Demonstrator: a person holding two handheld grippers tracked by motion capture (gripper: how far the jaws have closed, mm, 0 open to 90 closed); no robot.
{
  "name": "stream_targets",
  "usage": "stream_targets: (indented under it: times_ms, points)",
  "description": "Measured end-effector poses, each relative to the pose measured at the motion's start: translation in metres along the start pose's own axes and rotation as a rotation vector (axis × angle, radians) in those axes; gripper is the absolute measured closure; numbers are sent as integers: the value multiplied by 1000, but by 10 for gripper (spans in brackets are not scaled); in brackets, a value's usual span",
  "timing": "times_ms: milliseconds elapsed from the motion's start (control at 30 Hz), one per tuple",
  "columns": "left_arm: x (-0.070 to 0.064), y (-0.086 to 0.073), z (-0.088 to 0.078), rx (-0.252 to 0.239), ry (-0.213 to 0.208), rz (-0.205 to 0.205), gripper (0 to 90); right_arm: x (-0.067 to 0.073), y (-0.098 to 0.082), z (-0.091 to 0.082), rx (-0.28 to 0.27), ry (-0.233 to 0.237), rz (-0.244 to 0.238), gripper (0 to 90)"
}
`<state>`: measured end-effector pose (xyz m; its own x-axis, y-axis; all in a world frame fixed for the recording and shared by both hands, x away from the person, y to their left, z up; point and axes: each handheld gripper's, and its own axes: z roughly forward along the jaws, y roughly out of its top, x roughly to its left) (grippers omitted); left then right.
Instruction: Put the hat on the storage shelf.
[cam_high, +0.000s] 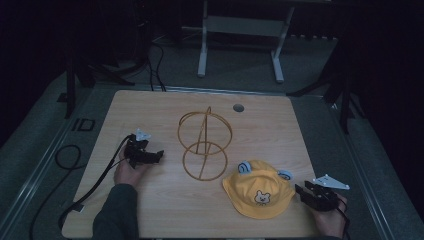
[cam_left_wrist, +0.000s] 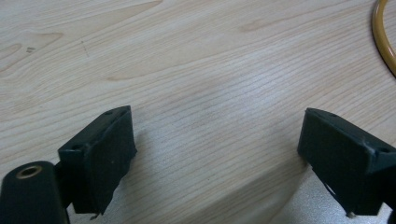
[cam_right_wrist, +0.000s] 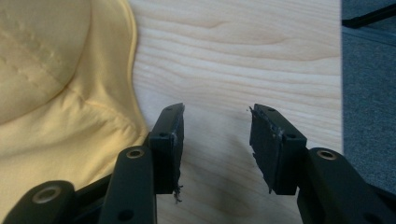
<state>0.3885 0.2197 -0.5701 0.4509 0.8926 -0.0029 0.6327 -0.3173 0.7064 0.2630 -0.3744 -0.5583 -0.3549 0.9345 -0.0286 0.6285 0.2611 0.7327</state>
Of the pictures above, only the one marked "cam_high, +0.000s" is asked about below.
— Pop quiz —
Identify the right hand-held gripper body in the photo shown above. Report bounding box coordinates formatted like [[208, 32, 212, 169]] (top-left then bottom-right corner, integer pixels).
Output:
[[307, 173, 351, 213]]

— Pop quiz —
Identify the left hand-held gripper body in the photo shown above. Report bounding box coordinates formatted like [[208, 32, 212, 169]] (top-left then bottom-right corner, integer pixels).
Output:
[[124, 127, 155, 170]]

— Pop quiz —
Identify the person's left hand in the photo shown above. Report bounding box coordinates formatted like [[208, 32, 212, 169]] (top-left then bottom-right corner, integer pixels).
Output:
[[113, 145, 151, 188]]

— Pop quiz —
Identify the person's right hand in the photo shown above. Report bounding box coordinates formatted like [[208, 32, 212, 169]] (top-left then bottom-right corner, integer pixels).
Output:
[[311, 194, 350, 240]]

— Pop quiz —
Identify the yellow bear bucket hat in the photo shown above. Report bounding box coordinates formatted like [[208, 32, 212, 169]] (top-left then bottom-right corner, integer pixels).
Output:
[[221, 159, 297, 221]]

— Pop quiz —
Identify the black tripod stand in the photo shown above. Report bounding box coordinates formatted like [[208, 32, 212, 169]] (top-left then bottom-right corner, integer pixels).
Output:
[[285, 36, 366, 136], [56, 33, 150, 120]]

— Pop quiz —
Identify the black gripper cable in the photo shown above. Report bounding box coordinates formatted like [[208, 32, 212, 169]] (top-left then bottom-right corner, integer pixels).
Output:
[[57, 133, 135, 232], [335, 198, 352, 240]]

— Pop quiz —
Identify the gold wire hat stand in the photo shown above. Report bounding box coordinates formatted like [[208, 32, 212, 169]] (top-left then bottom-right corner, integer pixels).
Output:
[[176, 105, 234, 183]]

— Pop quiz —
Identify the black floor cable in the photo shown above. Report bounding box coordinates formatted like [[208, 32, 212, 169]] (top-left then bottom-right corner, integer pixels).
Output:
[[29, 144, 83, 240], [145, 41, 168, 93]]

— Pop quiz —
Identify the white metal table frame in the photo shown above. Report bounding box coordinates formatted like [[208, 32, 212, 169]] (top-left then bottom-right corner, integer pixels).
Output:
[[196, 0, 297, 85]]

